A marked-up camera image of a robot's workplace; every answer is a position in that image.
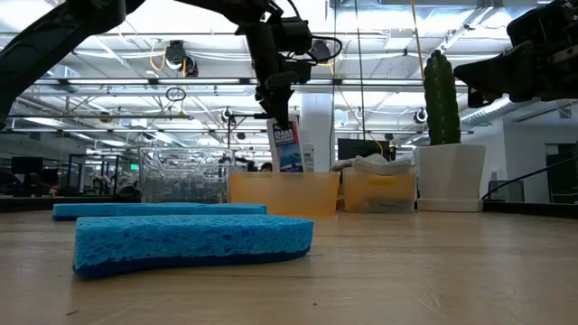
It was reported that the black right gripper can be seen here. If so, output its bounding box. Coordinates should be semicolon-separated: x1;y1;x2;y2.
453;0;578;108

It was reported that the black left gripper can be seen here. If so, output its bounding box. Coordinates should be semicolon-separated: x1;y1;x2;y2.
246;21;299;130

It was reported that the white plastic restorer bottle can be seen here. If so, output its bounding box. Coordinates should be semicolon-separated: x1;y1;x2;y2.
302;142;316;173
266;115;304;174

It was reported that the grey waffle cloth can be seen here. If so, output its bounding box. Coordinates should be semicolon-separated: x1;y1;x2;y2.
331;153;413;177

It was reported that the orange cloth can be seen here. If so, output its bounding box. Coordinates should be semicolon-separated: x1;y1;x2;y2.
345;173;415;202

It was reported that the light grey cloth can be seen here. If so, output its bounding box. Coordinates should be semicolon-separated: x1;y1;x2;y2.
356;198;410;213

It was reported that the black monitor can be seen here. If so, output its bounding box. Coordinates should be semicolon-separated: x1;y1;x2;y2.
10;156;44;177
337;138;392;163

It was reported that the orange plastic bin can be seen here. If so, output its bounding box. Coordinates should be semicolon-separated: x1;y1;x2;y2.
228;171;341;218

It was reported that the white planter pot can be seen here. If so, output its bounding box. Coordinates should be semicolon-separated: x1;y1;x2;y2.
413;143;488;213

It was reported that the large clear plastic bin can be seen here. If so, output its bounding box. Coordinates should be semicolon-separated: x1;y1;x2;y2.
137;146;236;204

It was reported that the yellow cable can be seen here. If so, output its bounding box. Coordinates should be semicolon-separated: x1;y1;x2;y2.
409;0;426;60

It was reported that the thin black cable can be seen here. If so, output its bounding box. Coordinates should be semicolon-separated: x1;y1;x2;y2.
480;155;578;200

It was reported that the black metal rig frame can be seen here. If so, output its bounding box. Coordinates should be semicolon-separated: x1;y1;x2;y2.
0;193;578;220

